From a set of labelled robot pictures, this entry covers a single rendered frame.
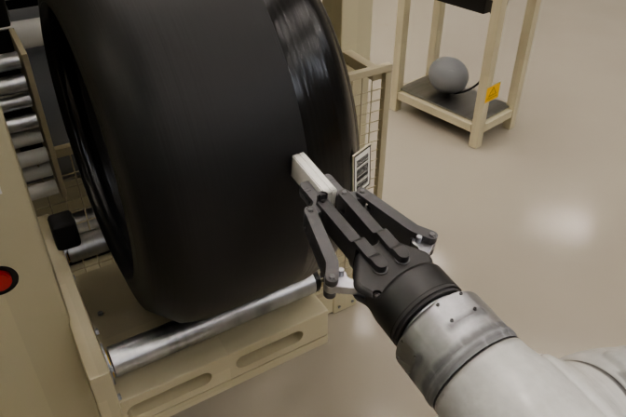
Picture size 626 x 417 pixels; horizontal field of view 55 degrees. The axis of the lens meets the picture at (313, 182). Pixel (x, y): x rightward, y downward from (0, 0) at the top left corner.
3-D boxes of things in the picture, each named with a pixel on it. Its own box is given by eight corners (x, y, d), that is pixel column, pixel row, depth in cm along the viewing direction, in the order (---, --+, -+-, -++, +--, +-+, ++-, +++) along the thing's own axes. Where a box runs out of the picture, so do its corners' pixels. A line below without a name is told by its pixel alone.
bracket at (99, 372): (103, 426, 82) (88, 381, 77) (46, 260, 111) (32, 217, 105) (128, 415, 84) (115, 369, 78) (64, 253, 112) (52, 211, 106)
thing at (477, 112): (475, 149, 307) (504, -8, 262) (388, 108, 344) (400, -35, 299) (514, 127, 326) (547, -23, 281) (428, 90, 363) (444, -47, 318)
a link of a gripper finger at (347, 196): (400, 260, 54) (412, 255, 55) (336, 185, 61) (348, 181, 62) (393, 287, 57) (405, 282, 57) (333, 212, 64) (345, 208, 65)
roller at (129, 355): (96, 345, 84) (99, 356, 88) (106, 374, 82) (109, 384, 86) (311, 260, 99) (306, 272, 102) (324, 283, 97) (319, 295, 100)
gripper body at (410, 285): (480, 276, 51) (413, 208, 57) (401, 315, 48) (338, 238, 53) (459, 329, 56) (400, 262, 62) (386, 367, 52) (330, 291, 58)
